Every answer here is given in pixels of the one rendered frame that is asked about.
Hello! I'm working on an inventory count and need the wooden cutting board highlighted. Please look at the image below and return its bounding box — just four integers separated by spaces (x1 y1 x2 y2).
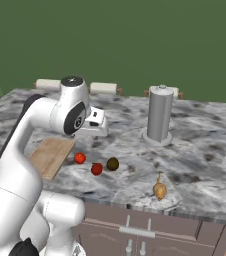
28 137 77 181

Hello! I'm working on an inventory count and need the yellow-brown onion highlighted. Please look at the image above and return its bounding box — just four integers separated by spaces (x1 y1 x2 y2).
152 172 168 201

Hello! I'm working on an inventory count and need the brown cupboard door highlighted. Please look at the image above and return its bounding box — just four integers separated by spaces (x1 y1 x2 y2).
72 222 134 256
134 237 220 256

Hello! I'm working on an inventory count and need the grey drawer handle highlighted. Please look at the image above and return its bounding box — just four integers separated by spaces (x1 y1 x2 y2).
118 214 157 240

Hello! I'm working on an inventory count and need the dark green avocado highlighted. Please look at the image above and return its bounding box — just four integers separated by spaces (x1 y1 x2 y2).
106 156 120 172

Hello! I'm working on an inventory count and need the red tomato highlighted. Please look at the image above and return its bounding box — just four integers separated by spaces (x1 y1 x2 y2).
73 152 87 165

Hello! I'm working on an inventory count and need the grey cupboard door handle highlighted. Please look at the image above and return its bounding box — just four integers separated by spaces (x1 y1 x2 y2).
138 241 148 256
124 238 134 256

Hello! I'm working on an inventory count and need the red bell pepper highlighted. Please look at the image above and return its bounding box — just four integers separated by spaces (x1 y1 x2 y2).
90 162 104 177

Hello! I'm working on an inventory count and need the grey paper towel holder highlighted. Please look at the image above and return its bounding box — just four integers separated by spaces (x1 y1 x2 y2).
141 84 175 147

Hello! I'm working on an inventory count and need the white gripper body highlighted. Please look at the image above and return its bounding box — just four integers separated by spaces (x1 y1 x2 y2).
74 119 110 138

